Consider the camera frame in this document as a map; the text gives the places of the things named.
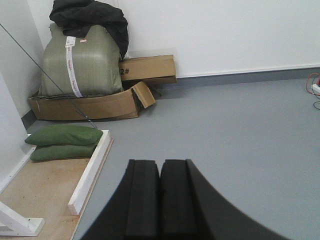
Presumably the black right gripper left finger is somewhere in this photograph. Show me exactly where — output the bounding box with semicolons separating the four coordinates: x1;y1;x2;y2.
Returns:
82;159;160;240

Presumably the plywood base platform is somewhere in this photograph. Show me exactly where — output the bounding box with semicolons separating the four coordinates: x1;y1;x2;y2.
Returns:
0;137;115;240

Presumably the olive woven sack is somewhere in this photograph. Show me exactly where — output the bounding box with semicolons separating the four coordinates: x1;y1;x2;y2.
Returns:
39;23;123;97

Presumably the metal chain turnbuckle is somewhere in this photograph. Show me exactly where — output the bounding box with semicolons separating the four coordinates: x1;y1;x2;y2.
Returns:
85;115;100;129

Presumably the far white wooden brace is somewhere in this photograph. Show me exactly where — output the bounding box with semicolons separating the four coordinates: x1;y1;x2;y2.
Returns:
0;202;45;237

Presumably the far white edge rail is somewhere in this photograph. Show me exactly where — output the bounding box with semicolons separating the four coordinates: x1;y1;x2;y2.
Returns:
67;130;114;216

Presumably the open flat cardboard box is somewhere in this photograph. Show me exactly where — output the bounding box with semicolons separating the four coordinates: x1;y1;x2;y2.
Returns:
29;81;156;121

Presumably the orange cable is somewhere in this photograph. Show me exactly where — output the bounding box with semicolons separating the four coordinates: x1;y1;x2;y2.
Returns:
305;72;320;95

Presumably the cardboard box marked 2# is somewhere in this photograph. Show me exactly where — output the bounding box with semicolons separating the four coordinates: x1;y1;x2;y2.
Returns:
119;54;177;85

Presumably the white power strip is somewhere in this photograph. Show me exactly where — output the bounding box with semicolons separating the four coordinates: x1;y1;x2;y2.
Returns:
311;84;320;95

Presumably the green sandbag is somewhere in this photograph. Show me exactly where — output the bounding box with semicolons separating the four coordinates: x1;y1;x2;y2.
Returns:
30;144;97;162
24;124;103;146

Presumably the upper green sandbag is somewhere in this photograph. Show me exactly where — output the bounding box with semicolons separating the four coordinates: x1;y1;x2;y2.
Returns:
24;124;103;146

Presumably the lower green sandbag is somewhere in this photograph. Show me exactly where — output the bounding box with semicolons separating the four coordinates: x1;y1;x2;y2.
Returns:
30;144;97;162

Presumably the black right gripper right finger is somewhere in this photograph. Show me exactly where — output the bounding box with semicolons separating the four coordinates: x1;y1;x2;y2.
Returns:
160;159;285;240

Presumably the black jacket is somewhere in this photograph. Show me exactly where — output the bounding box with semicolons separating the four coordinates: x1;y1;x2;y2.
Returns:
49;0;129;58

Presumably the dark guy rope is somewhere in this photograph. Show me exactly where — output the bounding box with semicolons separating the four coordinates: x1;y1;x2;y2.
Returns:
0;23;88;118

